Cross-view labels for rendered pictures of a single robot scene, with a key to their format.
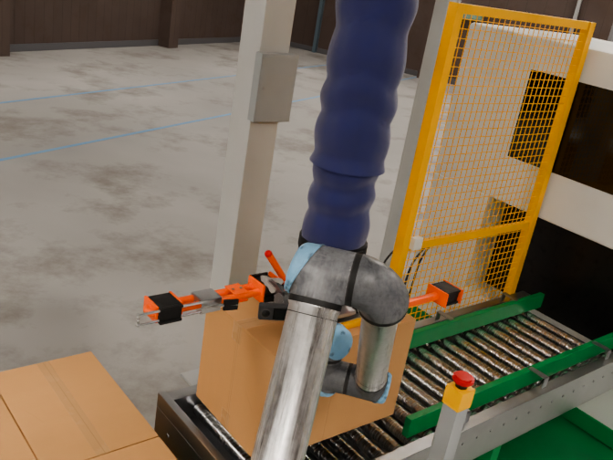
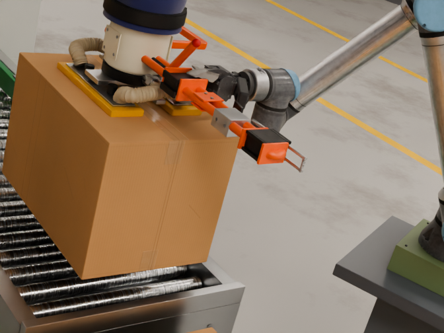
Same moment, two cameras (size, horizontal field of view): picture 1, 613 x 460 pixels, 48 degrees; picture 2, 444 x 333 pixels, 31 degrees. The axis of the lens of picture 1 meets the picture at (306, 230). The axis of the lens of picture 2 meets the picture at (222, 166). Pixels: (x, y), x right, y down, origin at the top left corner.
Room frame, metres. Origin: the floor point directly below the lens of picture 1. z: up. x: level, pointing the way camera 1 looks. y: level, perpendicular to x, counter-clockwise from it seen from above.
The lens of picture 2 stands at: (1.77, 2.05, 1.88)
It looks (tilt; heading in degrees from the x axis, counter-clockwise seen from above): 24 degrees down; 271
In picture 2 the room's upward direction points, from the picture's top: 15 degrees clockwise
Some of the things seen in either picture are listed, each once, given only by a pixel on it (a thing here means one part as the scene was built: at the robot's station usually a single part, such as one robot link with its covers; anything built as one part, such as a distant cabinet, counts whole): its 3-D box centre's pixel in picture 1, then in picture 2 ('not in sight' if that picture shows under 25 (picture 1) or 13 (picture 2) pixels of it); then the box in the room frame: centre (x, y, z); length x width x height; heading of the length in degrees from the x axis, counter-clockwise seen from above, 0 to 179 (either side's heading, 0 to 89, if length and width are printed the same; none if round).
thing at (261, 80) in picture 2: not in sight; (252, 83); (1.78, -0.05, 1.22); 0.09 x 0.05 x 0.10; 132
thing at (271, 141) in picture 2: (162, 307); (262, 145); (1.71, 0.36, 1.21); 0.08 x 0.07 x 0.05; 132
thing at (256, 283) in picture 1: (265, 287); (184, 84); (1.94, 0.09, 1.21); 0.10 x 0.08 x 0.06; 42
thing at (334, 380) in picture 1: (327, 371); (267, 120); (1.71, -0.13, 1.10); 0.12 x 0.09 x 0.12; 80
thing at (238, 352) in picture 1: (305, 357); (112, 156); (2.11, -0.07, 0.89); 0.60 x 0.40 x 0.40; 131
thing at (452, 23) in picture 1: (473, 224); not in sight; (3.40, -0.84, 1.05); 1.17 x 0.10 x 2.10; 132
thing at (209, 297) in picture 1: (205, 300); (230, 121); (1.80, 0.25, 1.21); 0.07 x 0.07 x 0.04; 42
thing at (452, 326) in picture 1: (444, 323); not in sight; (3.12, -0.76, 0.60); 1.60 x 0.11 x 0.09; 132
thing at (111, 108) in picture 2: not in sight; (99, 82); (2.18, -0.03, 1.11); 0.34 x 0.10 x 0.05; 132
